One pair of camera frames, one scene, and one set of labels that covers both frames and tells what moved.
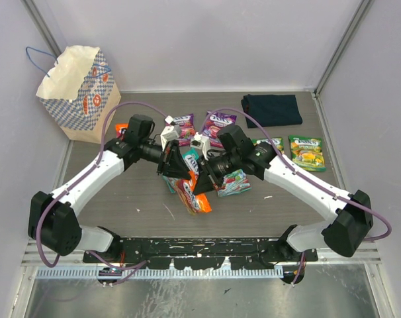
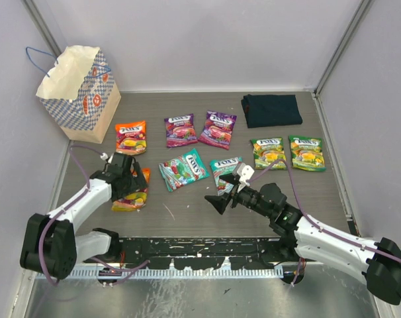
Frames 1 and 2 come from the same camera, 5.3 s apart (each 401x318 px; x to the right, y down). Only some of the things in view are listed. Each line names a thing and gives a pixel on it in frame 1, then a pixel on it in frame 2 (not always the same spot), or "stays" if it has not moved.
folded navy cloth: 271,110 stays
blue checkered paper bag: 80,92 stays
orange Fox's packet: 196,203 to 135,201
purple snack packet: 186,128 stays
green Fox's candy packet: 307,153 stays
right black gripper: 204,183 to 219,202
